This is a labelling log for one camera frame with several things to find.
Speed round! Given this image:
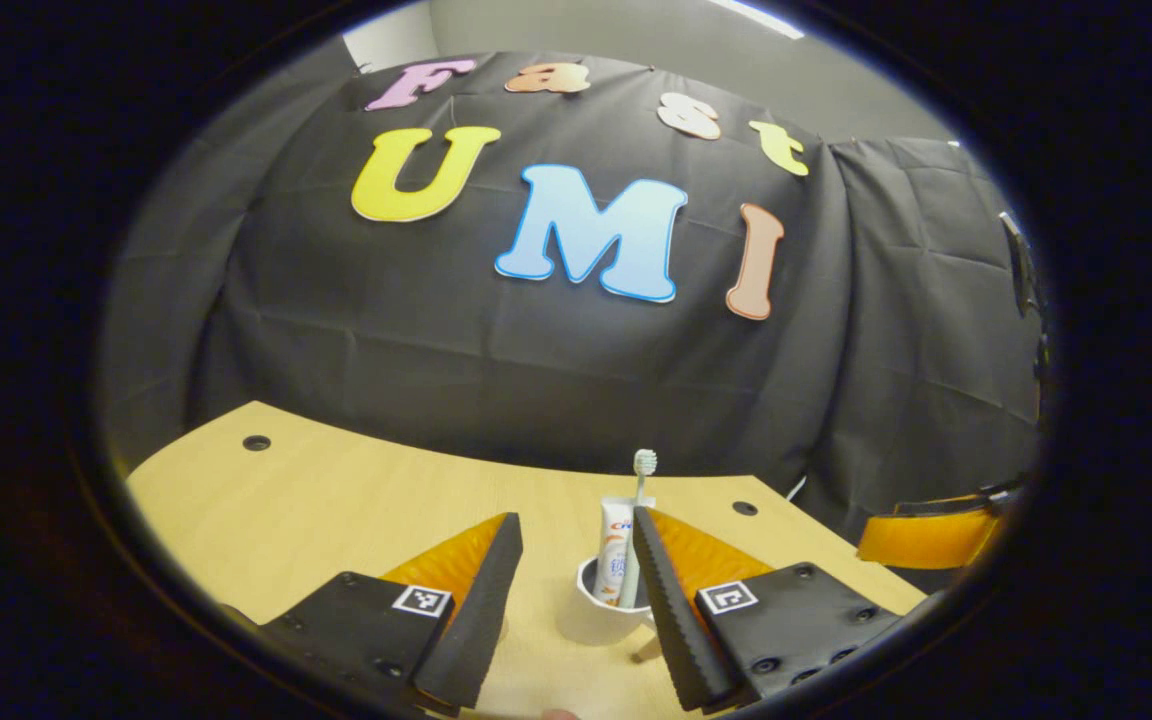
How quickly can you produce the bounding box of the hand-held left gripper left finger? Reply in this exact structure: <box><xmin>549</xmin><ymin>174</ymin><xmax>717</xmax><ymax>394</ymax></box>
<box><xmin>256</xmin><ymin>512</ymin><xmax>525</xmax><ymax>716</ymax></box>

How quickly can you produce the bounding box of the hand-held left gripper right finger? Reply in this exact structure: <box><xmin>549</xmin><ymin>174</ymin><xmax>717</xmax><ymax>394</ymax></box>
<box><xmin>631</xmin><ymin>505</ymin><xmax>905</xmax><ymax>713</ymax></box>

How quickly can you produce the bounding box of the white cup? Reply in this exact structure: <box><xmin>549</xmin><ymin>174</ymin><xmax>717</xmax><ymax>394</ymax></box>
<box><xmin>576</xmin><ymin>555</ymin><xmax>659</xmax><ymax>646</ymax></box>

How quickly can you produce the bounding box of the white toothpaste tube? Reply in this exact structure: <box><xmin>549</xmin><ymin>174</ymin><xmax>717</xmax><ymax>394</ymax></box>
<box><xmin>594</xmin><ymin>496</ymin><xmax>639</xmax><ymax>607</ymax></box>

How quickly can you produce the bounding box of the white toothbrush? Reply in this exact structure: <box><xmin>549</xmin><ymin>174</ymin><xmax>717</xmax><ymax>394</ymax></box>
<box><xmin>620</xmin><ymin>448</ymin><xmax>659</xmax><ymax>609</ymax></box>

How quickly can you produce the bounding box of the wooden desktop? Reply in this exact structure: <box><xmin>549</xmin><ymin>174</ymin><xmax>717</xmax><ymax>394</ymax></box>
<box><xmin>126</xmin><ymin>400</ymin><xmax>929</xmax><ymax>720</ymax></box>

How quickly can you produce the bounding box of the black backdrop cloth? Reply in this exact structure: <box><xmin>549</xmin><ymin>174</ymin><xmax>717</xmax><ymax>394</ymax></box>
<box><xmin>101</xmin><ymin>50</ymin><xmax>1047</xmax><ymax>596</ymax></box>

